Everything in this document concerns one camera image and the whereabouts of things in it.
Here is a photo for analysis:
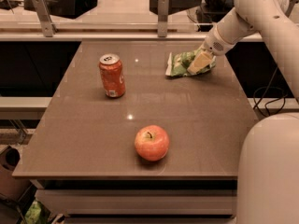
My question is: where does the orange soda can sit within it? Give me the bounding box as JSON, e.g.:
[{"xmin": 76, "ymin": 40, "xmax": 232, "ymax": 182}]
[{"xmin": 98, "ymin": 53, "xmax": 126, "ymax": 98}]

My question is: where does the left metal railing bracket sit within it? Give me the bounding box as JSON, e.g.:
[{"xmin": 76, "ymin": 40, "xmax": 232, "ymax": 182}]
[{"xmin": 31, "ymin": 0, "xmax": 56, "ymax": 37}]

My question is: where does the green bag under table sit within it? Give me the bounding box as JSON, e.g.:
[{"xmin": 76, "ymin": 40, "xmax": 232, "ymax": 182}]
[{"xmin": 24, "ymin": 201, "xmax": 43, "ymax": 224}]

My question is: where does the brown cardboard box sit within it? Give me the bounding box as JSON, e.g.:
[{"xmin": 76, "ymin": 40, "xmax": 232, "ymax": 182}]
[{"xmin": 0, "ymin": 146, "xmax": 30, "ymax": 201}]

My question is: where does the green jalapeno chip bag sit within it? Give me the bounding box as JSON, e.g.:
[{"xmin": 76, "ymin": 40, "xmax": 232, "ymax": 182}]
[{"xmin": 165, "ymin": 48, "xmax": 216, "ymax": 77}]

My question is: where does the black cable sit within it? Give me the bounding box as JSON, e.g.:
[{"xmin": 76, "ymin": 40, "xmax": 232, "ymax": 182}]
[{"xmin": 251, "ymin": 67, "xmax": 289, "ymax": 119}]

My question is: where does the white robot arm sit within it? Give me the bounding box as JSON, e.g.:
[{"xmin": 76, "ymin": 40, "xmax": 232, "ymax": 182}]
[{"xmin": 188, "ymin": 0, "xmax": 299, "ymax": 224}]

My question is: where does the red apple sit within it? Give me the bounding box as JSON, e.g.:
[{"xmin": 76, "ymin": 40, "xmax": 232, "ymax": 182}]
[{"xmin": 135, "ymin": 125, "xmax": 170, "ymax": 161}]

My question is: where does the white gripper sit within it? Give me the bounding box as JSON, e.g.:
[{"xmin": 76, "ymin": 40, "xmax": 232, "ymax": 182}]
[{"xmin": 187, "ymin": 26, "xmax": 234, "ymax": 75}]

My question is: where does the middle metal railing bracket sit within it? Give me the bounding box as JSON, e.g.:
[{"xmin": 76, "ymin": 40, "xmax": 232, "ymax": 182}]
[{"xmin": 157, "ymin": 0, "xmax": 169, "ymax": 37}]

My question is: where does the right metal railing bracket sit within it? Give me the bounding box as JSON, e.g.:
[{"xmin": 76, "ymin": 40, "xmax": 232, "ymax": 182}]
[{"xmin": 285, "ymin": 0, "xmax": 298, "ymax": 17}]

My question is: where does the metal railing bracket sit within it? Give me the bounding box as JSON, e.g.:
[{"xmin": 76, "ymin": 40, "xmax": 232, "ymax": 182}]
[
  {"xmin": 157, "ymin": 0, "xmax": 169, "ymax": 37},
  {"xmin": 31, "ymin": 0, "xmax": 56, "ymax": 37},
  {"xmin": 285, "ymin": 0, "xmax": 298, "ymax": 17}
]

